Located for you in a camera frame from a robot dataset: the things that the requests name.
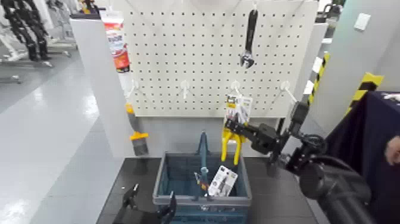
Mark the white packaged tool card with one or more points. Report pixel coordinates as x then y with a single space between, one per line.
222 182

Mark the white robot stand frame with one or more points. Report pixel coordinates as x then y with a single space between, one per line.
62 22

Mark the white partition panel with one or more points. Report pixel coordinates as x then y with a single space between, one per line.
100 94

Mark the person in dark clothing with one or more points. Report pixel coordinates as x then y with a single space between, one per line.
368 150

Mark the white wall switch plate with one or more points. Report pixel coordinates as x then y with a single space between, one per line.
362 22

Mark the small red yellow tool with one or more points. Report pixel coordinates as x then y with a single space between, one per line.
201 183

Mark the black humanoid robot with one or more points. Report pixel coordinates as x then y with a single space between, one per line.
26 28

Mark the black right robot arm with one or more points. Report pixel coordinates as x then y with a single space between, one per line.
331 187

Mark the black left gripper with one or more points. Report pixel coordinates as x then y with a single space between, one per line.
137 218

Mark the black adjustable wrench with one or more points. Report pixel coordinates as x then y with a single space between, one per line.
250 34

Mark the white pegboard hook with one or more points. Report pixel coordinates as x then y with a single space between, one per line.
185 87
133 86
236 86
287 90

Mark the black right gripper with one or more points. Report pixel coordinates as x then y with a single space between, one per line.
264 139

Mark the yellow pliers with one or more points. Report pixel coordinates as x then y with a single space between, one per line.
225 144

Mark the person's bare hand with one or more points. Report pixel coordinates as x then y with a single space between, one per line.
393 150

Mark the red white sealant tube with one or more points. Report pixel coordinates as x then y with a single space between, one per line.
117 43

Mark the yellow black striped corner guard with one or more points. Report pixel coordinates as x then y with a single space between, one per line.
317 78
364 87

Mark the white perforated pegboard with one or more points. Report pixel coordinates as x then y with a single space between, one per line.
193 47

